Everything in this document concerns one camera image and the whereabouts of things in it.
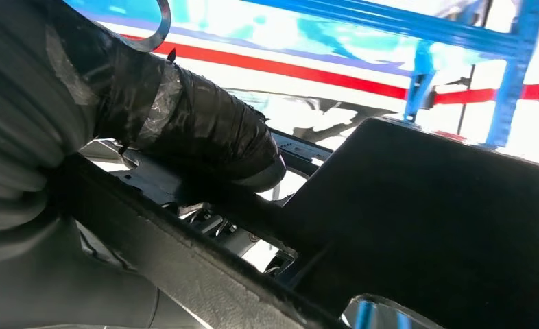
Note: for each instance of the blue metal shelf rack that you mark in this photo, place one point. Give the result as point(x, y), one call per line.
point(515, 91)

